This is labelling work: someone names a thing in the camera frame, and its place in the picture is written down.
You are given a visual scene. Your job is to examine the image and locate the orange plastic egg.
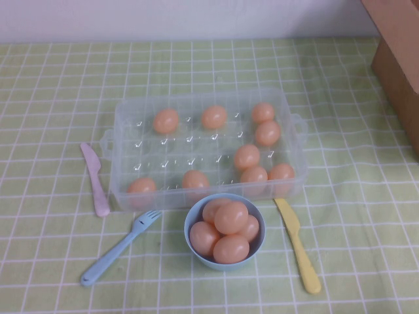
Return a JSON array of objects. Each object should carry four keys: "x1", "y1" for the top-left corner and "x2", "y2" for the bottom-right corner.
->
[
  {"x1": 240, "y1": 166, "x2": 268, "y2": 194},
  {"x1": 189, "y1": 221, "x2": 221, "y2": 257},
  {"x1": 237, "y1": 214, "x2": 261, "y2": 243},
  {"x1": 251, "y1": 102, "x2": 276, "y2": 124},
  {"x1": 255, "y1": 120, "x2": 282, "y2": 147},
  {"x1": 213, "y1": 200, "x2": 249, "y2": 235},
  {"x1": 126, "y1": 177, "x2": 158, "y2": 203},
  {"x1": 181, "y1": 169, "x2": 211, "y2": 194},
  {"x1": 213, "y1": 234, "x2": 251, "y2": 264},
  {"x1": 202, "y1": 197, "x2": 233, "y2": 225},
  {"x1": 233, "y1": 144, "x2": 261, "y2": 171},
  {"x1": 267, "y1": 163, "x2": 296, "y2": 190},
  {"x1": 153, "y1": 108, "x2": 180, "y2": 134},
  {"x1": 200, "y1": 105, "x2": 228, "y2": 130}
]

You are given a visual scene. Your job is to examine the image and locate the clear plastic egg box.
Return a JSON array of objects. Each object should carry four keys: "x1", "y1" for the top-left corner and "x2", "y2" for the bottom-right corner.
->
[{"x1": 100, "y1": 88, "x2": 309, "y2": 212}]

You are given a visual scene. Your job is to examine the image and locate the brown cardboard box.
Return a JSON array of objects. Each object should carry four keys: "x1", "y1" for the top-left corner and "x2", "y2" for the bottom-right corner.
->
[{"x1": 359, "y1": 0, "x2": 419, "y2": 148}]

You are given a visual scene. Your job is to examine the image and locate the blue plastic bowl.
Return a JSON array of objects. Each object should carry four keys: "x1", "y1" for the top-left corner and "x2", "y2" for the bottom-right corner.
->
[{"x1": 183, "y1": 192, "x2": 266, "y2": 272}]

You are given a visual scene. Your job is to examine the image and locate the pink plastic knife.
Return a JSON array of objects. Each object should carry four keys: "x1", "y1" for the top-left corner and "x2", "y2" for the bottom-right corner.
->
[{"x1": 80, "y1": 142, "x2": 111, "y2": 217}]

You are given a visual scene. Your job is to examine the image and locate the yellow plastic knife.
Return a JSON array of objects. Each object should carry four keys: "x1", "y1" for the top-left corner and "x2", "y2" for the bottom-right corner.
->
[{"x1": 273, "y1": 198, "x2": 323, "y2": 294}]

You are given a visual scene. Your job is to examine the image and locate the blue plastic fork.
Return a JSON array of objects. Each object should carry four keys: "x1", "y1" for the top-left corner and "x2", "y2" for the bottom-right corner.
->
[{"x1": 80, "y1": 209, "x2": 164, "y2": 288}]

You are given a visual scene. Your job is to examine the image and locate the green checked tablecloth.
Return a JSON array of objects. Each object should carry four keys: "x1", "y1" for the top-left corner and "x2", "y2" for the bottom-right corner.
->
[{"x1": 0, "y1": 37, "x2": 419, "y2": 314}]

